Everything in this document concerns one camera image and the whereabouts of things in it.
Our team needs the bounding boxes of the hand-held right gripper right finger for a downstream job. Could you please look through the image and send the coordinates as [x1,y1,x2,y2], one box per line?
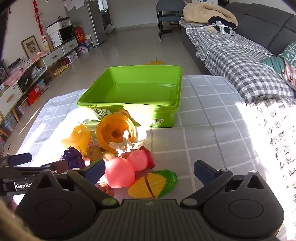
[180,159,267,208]

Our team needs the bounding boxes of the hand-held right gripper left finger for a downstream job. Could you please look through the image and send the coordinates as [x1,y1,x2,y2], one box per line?
[35,159,119,208]

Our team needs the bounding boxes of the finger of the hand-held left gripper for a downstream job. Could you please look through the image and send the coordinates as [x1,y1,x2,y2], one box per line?
[0,152,32,171]
[21,159,69,175]

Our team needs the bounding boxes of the purple toy grapes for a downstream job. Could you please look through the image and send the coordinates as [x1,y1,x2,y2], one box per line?
[61,146,87,169]

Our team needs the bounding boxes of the amber toy octopus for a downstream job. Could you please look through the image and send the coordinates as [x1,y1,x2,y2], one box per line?
[83,142,111,164]

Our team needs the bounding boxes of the pink rubber toy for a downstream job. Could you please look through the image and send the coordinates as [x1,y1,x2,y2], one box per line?
[103,148,150,189]

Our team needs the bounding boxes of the toy corn cob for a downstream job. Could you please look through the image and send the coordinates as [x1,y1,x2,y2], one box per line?
[127,169,179,199]

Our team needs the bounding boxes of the dark red toy piece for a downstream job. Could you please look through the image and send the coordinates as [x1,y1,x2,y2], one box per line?
[138,146,156,169]

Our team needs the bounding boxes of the green plastic bin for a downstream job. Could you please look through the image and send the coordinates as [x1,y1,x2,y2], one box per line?
[77,65,183,128]

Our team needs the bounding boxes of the person's left forearm fuzzy sleeve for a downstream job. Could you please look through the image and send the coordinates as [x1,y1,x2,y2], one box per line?
[0,197,38,241]

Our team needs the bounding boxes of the pale dried starfish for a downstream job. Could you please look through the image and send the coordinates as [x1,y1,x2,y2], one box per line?
[108,136,146,154]

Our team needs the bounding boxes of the yellow plastic sand mould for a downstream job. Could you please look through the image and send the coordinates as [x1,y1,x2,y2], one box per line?
[61,123,92,150]

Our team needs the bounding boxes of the orange round sand mould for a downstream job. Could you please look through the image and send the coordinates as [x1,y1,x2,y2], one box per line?
[96,110,138,154]

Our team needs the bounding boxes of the grey checked tablecloth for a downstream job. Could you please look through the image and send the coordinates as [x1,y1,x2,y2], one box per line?
[14,75,279,241]

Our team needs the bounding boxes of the white patterned blanket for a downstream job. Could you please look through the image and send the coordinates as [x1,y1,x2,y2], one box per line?
[245,97,296,241]

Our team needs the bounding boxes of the small dark framed picture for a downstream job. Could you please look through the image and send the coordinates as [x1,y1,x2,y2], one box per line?
[0,59,10,78]

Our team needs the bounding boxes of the row of yellow toy ducks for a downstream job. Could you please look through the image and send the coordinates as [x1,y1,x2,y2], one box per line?
[53,65,69,77]

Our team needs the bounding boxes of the pink table runner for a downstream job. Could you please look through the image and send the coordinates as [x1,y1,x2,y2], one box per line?
[0,51,51,87]

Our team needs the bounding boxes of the white cardboard box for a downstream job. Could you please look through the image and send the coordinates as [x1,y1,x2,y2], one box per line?
[59,51,78,67]

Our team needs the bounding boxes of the white wooden media cabinet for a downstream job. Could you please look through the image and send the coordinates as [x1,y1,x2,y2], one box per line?
[0,38,79,122]

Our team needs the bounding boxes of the framed cartoon picture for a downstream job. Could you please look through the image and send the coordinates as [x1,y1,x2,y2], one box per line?
[21,35,42,60]

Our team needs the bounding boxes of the grey plaid blanket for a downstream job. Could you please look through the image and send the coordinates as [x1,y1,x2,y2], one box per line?
[179,20,296,105]

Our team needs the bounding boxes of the colourful printed floor box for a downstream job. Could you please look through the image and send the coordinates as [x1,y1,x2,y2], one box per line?
[77,44,94,54]

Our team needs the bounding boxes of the black microwave oven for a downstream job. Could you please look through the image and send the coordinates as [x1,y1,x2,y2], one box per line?
[56,25,76,43]

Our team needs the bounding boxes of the red gift box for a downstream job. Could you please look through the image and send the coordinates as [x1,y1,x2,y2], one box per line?
[74,26,85,44]

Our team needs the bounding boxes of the teal patterned pillow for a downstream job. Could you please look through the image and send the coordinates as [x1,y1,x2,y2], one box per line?
[261,42,296,91]

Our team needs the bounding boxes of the white printer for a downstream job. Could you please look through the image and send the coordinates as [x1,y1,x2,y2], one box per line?
[46,19,72,33]

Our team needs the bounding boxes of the silver refrigerator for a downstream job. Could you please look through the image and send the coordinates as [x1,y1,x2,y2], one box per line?
[85,0,108,46]

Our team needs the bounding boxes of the beige quilted blanket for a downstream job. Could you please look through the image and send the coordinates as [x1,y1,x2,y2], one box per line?
[181,2,239,29]

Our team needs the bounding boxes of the dark grey sofa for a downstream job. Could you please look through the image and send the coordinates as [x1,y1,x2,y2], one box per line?
[181,2,296,77]

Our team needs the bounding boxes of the dark folding chair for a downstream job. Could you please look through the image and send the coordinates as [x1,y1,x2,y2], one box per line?
[156,0,187,42]

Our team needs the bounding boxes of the red hanging wall decoration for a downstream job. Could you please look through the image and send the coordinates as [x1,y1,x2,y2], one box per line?
[32,0,44,36]

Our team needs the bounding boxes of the black garment with white strap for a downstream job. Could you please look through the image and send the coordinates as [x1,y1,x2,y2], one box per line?
[207,16,237,37]

